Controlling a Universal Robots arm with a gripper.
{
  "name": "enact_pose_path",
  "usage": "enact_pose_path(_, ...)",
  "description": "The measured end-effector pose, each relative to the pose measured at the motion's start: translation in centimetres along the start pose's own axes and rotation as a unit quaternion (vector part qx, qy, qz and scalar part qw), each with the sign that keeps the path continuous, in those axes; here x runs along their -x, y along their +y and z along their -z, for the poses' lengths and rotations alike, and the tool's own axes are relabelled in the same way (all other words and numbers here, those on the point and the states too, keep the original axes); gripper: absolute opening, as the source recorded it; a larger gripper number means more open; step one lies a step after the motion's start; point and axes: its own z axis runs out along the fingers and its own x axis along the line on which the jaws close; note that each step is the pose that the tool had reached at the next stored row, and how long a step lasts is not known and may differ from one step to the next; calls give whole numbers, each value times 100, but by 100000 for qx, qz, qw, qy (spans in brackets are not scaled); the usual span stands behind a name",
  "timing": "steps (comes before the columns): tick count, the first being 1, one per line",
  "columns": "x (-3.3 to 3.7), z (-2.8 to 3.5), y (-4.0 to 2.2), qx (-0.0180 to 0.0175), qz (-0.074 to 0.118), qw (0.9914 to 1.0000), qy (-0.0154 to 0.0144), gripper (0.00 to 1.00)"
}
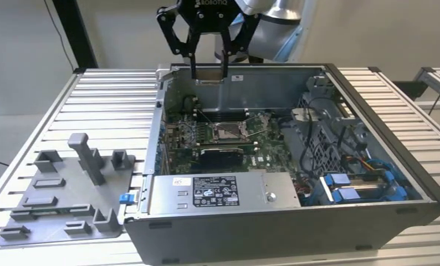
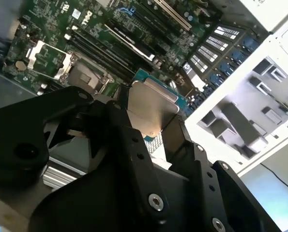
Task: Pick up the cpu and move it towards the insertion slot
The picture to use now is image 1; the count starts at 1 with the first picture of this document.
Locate silver power supply unit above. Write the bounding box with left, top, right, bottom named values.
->
left=147, top=171, right=303, bottom=216

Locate grey parts rack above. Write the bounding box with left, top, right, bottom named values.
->
left=0, top=132, right=138, bottom=247

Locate thin black wall cable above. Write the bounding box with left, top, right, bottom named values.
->
left=43, top=0, right=76, bottom=73

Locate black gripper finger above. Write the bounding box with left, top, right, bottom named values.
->
left=219, top=14, right=262, bottom=79
left=155, top=4, right=203, bottom=80

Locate blue disk carrier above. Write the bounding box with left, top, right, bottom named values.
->
left=323, top=173, right=351, bottom=187
left=332, top=187, right=362, bottom=203

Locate CPU socket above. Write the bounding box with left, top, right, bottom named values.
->
left=212, top=121, right=251, bottom=144

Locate black cable in case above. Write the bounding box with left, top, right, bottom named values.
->
left=300, top=96, right=351, bottom=178

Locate green RAM stick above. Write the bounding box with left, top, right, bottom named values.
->
left=15, top=206, right=91, bottom=218

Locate coloured wire bundle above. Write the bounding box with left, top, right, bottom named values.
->
left=343, top=156, right=376, bottom=173

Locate silver CPU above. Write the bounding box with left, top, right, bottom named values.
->
left=195, top=68, right=227, bottom=85

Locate black upright frame post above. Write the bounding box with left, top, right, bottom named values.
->
left=52, top=0, right=99, bottom=74

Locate black RAM slot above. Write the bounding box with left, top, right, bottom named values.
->
left=195, top=140, right=259, bottom=147
left=192, top=108, right=251, bottom=121

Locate green motherboard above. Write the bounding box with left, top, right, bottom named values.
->
left=160, top=110, right=299, bottom=176

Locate grey drive cage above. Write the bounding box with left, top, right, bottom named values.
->
left=282, top=91, right=374, bottom=176

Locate thin wire locking lever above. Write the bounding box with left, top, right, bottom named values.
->
left=196, top=109, right=214, bottom=125

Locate open black PC case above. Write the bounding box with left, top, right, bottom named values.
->
left=124, top=63, right=440, bottom=265

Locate black graphics card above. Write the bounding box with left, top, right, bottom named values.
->
left=199, top=147, right=246, bottom=168

